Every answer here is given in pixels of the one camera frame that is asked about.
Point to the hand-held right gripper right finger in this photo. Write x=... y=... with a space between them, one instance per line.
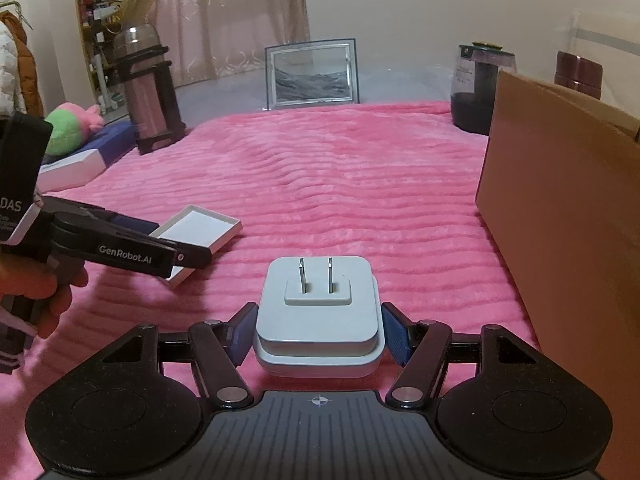
x=395 y=335

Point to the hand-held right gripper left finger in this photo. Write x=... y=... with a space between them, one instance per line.
x=242 y=330

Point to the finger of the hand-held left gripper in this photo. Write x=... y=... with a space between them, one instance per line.
x=135 y=226
x=195 y=256

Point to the shallow white box tray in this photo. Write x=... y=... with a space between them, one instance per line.
x=200 y=230

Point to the white plug power adapter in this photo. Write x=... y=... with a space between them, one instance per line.
x=317 y=330

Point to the brown cardboard box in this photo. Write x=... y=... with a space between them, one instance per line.
x=560 y=200

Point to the person's left hand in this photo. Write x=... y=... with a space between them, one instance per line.
x=35 y=285

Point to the blue and white flat box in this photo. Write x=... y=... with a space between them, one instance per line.
x=70 y=170

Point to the green pink plush toy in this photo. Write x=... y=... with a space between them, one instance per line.
x=65 y=130

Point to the white puffer jacket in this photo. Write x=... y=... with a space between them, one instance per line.
x=7 y=70

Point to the pink steel thermos flask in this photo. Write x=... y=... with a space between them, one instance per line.
x=145 y=105

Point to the pink ribbed fleece blanket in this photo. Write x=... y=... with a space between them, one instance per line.
x=325 y=180

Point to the cluttered bookshelf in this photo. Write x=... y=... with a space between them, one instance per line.
x=90 y=10

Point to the framed landscape picture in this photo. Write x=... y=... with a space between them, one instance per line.
x=310 y=75

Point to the beige patterned curtain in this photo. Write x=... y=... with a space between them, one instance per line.
x=225 y=10

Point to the dark glass jar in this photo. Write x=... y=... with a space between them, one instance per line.
x=472 y=105

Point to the maroon cylindrical container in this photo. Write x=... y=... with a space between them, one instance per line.
x=577 y=72

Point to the plastic wrapped white headboard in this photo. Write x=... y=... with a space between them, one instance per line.
x=620 y=60

